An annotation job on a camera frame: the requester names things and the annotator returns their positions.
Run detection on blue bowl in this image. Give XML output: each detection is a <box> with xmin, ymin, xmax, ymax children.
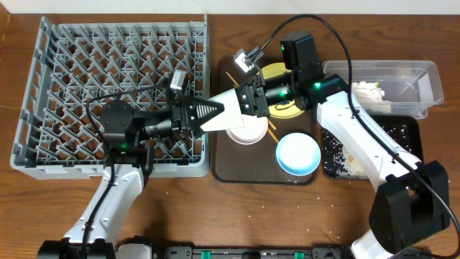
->
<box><xmin>275</xmin><ymin>132</ymin><xmax>321</xmax><ymax>176</ymax></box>

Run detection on white tissue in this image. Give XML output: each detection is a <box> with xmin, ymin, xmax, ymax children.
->
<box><xmin>352</xmin><ymin>81</ymin><xmax>392</xmax><ymax>114</ymax></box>

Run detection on white green cup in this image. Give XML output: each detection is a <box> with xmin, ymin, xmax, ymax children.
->
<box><xmin>201</xmin><ymin>88</ymin><xmax>244</xmax><ymax>132</ymax></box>

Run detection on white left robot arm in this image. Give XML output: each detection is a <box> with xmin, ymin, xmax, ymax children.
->
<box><xmin>37</xmin><ymin>98</ymin><xmax>225</xmax><ymax>258</ymax></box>

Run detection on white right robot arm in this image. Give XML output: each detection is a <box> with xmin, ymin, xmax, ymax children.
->
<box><xmin>236</xmin><ymin>32</ymin><xmax>457</xmax><ymax>258</ymax></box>

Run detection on grey dishwasher rack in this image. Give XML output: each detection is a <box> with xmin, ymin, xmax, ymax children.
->
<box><xmin>10</xmin><ymin>18</ymin><xmax>210</xmax><ymax>180</ymax></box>

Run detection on clear plastic waste container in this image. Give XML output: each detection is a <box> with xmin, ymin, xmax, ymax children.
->
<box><xmin>321</xmin><ymin>60</ymin><xmax>445</xmax><ymax>120</ymax></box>

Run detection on black waste bin tray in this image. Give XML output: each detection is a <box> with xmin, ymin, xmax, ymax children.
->
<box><xmin>321</xmin><ymin>114</ymin><xmax>427</xmax><ymax>180</ymax></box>

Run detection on wooden chopstick upper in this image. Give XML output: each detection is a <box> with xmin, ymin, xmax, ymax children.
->
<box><xmin>225</xmin><ymin>72</ymin><xmax>277</xmax><ymax>130</ymax></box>

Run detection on yellow plate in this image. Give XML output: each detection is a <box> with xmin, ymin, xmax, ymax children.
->
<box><xmin>262</xmin><ymin>63</ymin><xmax>303</xmax><ymax>119</ymax></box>

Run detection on dark brown serving tray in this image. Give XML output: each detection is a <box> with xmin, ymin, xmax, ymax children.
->
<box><xmin>209</xmin><ymin>55</ymin><xmax>319</xmax><ymax>186</ymax></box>

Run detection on rice and food scraps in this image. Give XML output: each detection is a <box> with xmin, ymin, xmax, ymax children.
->
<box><xmin>322</xmin><ymin>124</ymin><xmax>418</xmax><ymax>179</ymax></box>

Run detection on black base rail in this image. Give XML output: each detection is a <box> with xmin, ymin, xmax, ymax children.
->
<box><xmin>115</xmin><ymin>243</ymin><xmax>354</xmax><ymax>259</ymax></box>

